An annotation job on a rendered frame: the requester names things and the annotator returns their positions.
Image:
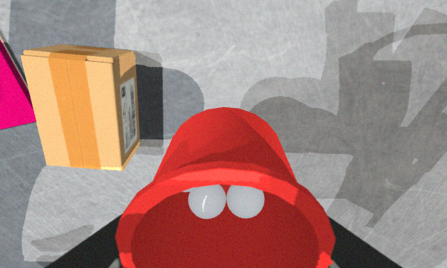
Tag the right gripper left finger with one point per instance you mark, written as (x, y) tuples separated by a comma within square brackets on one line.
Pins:
[(100, 250)]

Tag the red cup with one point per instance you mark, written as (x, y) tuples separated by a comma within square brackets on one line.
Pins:
[(224, 146)]

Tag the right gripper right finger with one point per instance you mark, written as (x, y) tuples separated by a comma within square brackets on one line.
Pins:
[(350, 251)]

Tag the brown cardboard box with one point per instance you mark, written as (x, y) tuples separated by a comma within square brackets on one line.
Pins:
[(85, 101)]

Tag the pink square coaster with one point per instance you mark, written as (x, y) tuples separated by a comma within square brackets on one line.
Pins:
[(16, 107)]

